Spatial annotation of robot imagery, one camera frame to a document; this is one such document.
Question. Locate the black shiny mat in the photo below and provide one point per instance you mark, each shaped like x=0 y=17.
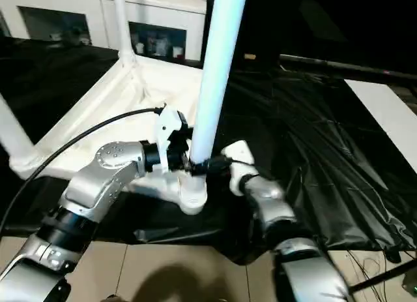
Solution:
x=325 y=152

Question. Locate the white plastic table top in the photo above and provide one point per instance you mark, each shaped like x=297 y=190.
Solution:
x=107 y=96

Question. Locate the white cabinet with glass doors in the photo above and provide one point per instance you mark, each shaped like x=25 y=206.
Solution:
x=97 y=15

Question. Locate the small tan block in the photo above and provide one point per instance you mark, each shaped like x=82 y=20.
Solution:
x=250 y=56

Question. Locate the white flat item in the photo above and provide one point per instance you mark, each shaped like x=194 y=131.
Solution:
x=384 y=113

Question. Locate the dark brown cabinet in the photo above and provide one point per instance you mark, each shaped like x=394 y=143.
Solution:
x=325 y=18

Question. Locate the black work table frame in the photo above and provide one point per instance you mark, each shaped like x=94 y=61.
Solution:
x=384 y=277

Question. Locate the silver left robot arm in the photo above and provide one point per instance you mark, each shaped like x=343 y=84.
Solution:
x=107 y=171

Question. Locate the long dark tube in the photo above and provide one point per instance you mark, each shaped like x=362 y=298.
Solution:
x=342 y=66

